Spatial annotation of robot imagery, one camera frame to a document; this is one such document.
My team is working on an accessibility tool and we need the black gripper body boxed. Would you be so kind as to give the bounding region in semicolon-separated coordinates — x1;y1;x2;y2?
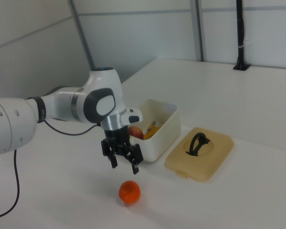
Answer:
103;125;132;154

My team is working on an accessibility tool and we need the red apple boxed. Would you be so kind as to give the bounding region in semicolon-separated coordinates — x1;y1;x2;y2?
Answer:
128;126;144;140

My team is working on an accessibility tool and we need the white plastic container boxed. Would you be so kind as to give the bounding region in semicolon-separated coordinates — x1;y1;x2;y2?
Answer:
129;98;182;163

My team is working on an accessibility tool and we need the orange fruit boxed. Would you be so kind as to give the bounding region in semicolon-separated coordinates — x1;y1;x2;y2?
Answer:
118;180;142;205

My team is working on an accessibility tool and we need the yellow clamp tool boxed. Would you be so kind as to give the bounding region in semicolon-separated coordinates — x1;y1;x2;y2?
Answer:
143;121;163;140

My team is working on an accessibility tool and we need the black pole stand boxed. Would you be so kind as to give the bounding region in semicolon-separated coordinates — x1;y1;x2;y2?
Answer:
233;0;251;71

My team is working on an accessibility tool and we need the beige lid with black handle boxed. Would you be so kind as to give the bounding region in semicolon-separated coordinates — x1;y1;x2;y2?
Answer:
164;127;235;184

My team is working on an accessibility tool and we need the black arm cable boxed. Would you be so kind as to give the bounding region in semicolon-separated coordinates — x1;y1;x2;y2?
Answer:
0;119;103;219

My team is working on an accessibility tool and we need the grey partition post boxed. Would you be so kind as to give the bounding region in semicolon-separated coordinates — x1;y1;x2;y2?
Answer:
189;0;207;62
68;0;96;71

